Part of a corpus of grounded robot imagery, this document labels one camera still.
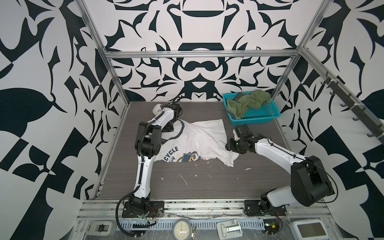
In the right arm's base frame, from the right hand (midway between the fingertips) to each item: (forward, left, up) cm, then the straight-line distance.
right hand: (229, 145), depth 89 cm
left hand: (+14, +42, 0) cm, 44 cm away
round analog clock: (-39, +27, -2) cm, 48 cm away
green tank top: (+34, -23, +3) cm, 41 cm away
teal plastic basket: (+29, -34, -5) cm, 45 cm away
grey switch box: (-39, +62, 0) cm, 73 cm away
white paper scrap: (-11, -10, -7) cm, 17 cm away
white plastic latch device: (-39, +6, -4) cm, 40 cm away
